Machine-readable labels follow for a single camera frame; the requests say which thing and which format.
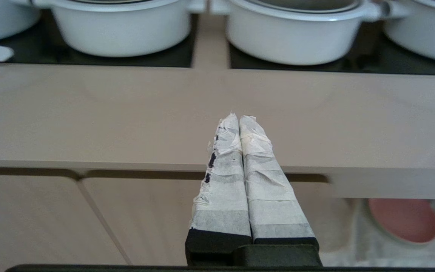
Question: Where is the black induction cooktop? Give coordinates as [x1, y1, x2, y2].
[0, 9, 199, 68]
[228, 19, 435, 76]

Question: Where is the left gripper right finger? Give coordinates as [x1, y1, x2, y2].
[239, 115, 322, 266]

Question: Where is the beige cabinet door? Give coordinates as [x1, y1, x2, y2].
[0, 174, 128, 272]
[82, 177, 354, 266]

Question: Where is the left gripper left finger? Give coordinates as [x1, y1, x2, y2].
[185, 112, 252, 266]

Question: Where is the white cooking pot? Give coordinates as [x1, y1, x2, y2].
[32, 0, 207, 58]
[210, 0, 386, 66]
[0, 0, 41, 45]
[382, 0, 435, 65]

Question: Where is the pink plate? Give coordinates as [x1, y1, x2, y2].
[367, 199, 435, 244]

